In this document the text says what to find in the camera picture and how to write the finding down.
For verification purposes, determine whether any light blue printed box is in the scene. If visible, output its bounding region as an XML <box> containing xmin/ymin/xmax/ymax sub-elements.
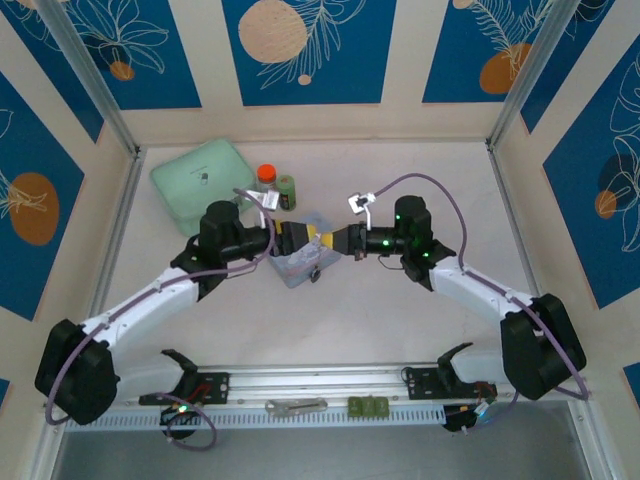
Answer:
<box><xmin>267</xmin><ymin>209</ymin><xmax>344</xmax><ymax>289</ymax></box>

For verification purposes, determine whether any green bottle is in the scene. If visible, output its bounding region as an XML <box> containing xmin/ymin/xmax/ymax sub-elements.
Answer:
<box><xmin>277</xmin><ymin>172</ymin><xmax>299</xmax><ymax>211</ymax></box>

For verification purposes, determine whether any orange-capped supplement bottle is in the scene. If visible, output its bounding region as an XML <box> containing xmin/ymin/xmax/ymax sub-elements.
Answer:
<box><xmin>254</xmin><ymin>163</ymin><xmax>279</xmax><ymax>202</ymax></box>

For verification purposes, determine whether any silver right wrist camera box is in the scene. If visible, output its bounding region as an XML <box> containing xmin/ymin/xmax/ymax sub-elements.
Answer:
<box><xmin>346</xmin><ymin>191</ymin><xmax>377</xmax><ymax>230</ymax></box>

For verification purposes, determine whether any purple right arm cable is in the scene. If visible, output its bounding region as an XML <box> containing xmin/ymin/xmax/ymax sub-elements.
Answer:
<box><xmin>372</xmin><ymin>172</ymin><xmax>590</xmax><ymax>401</ymax></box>

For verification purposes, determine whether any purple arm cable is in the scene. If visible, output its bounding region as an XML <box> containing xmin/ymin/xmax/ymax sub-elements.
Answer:
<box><xmin>372</xmin><ymin>172</ymin><xmax>590</xmax><ymax>401</ymax></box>
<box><xmin>44</xmin><ymin>187</ymin><xmax>277</xmax><ymax>426</ymax></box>

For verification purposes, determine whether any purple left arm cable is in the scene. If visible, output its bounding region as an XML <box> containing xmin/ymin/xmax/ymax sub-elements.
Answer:
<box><xmin>44</xmin><ymin>187</ymin><xmax>277</xmax><ymax>426</ymax></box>

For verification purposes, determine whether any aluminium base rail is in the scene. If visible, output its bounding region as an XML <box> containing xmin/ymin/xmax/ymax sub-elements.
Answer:
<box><xmin>139</xmin><ymin>366</ymin><xmax>501</xmax><ymax>402</ymax></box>

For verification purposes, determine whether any white slotted cable duct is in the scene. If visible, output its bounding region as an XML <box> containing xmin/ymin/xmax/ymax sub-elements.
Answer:
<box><xmin>64</xmin><ymin>401</ymin><xmax>447</xmax><ymax>427</ymax></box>

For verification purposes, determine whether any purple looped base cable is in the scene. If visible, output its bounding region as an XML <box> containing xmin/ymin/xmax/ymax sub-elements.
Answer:
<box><xmin>159</xmin><ymin>392</ymin><xmax>220</xmax><ymax>452</ymax></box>

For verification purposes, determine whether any aluminium frame post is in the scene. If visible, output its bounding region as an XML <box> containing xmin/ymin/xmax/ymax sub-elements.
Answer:
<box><xmin>486</xmin><ymin>0</ymin><xmax>587</xmax><ymax>152</ymax></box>
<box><xmin>35</xmin><ymin>0</ymin><xmax>143</xmax><ymax>157</ymax></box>

